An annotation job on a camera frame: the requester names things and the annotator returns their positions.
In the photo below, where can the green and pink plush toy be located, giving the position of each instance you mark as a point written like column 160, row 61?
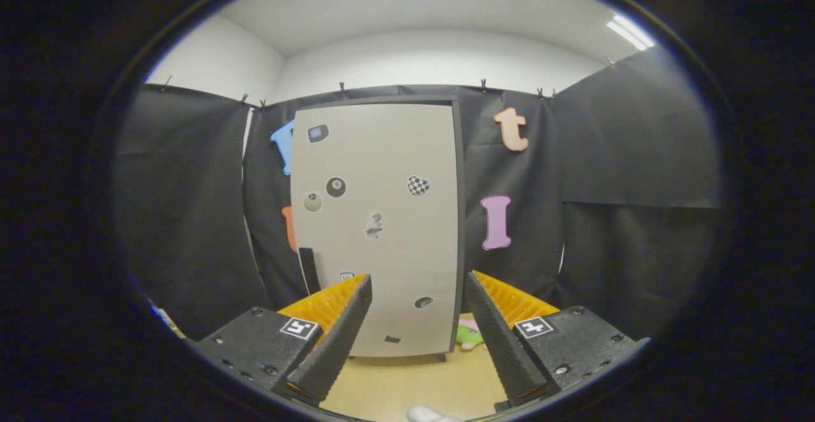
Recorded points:
column 468, row 338

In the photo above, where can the grey shoe cabinet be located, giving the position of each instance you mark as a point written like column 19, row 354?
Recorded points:
column 460, row 218

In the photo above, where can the light grey shoe cabinet door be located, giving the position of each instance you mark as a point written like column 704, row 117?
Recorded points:
column 382, row 154

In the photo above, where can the ceiling light panel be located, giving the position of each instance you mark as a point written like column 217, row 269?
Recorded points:
column 630, row 32

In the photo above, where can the black backdrop cloth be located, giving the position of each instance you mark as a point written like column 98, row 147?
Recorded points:
column 637, row 154

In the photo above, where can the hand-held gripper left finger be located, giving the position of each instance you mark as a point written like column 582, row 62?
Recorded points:
column 337, row 345

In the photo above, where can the white rounded object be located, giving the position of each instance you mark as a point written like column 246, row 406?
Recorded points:
column 430, row 415

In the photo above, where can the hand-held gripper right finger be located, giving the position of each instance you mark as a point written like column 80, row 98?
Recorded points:
column 503, row 345

